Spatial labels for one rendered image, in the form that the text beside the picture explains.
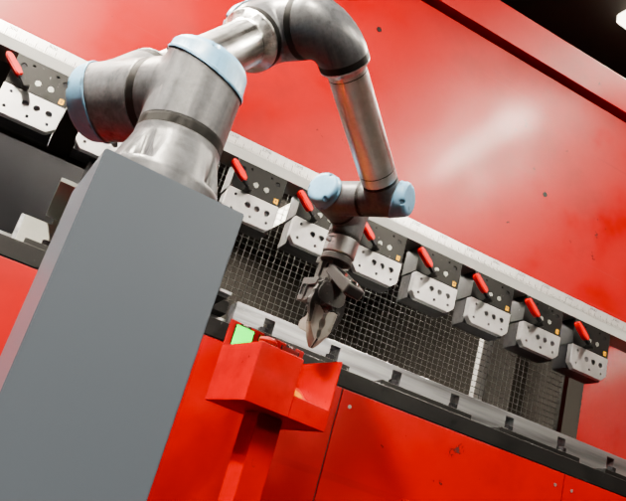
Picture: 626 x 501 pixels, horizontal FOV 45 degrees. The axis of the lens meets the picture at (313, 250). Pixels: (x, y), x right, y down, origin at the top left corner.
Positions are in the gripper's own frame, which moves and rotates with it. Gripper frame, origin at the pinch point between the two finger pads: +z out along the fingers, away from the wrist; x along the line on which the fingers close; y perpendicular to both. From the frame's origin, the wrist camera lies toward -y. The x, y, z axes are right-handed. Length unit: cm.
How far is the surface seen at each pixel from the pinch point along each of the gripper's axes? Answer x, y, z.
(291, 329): -14.8, 35.7, -8.4
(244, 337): 10.9, 9.8, 3.4
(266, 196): 3, 41, -40
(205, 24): 35, 51, -79
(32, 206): 46, 103, -23
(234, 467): 8.2, 0.6, 29.5
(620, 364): -177, 53, -58
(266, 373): 12.1, -6.1, 11.0
